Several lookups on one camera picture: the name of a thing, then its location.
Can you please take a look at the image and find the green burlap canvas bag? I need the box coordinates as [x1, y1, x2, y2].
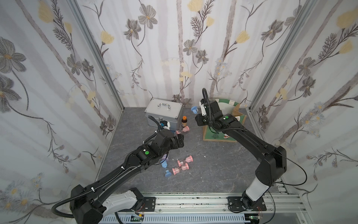
[206, 99, 248, 144]

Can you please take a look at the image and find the blue hourglass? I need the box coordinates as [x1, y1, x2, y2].
[165, 170, 172, 178]
[191, 106, 199, 114]

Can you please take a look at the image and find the pink hourglass small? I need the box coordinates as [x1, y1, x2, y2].
[185, 155, 194, 163]

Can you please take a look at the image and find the silver aluminium case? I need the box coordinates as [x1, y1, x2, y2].
[145, 99, 183, 131]

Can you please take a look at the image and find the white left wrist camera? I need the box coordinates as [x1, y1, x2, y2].
[160, 120, 171, 130]

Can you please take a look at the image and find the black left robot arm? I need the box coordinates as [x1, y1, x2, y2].
[51, 116, 184, 224]

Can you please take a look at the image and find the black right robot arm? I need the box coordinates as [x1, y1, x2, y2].
[195, 89, 292, 213]

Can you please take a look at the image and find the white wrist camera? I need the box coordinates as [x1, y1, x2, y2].
[199, 99, 207, 116]
[160, 120, 171, 130]

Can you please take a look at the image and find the blue hourglass number 30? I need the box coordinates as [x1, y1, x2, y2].
[160, 156, 168, 168]

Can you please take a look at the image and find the pink hourglass lower pair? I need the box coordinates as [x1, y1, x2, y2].
[177, 160, 189, 171]

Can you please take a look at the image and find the blue hourglass front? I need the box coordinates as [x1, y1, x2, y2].
[165, 170, 172, 178]

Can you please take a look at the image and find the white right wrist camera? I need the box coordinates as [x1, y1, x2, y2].
[199, 99, 207, 116]

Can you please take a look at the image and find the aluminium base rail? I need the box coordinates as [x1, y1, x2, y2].
[75, 193, 308, 224]

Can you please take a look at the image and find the brown bottle orange cap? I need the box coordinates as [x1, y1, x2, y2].
[181, 116, 187, 127]

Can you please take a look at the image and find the pink hourglass number 15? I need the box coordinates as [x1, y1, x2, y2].
[172, 168, 180, 175]

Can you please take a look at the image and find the pink hourglass upper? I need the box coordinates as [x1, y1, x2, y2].
[176, 126, 190, 134]

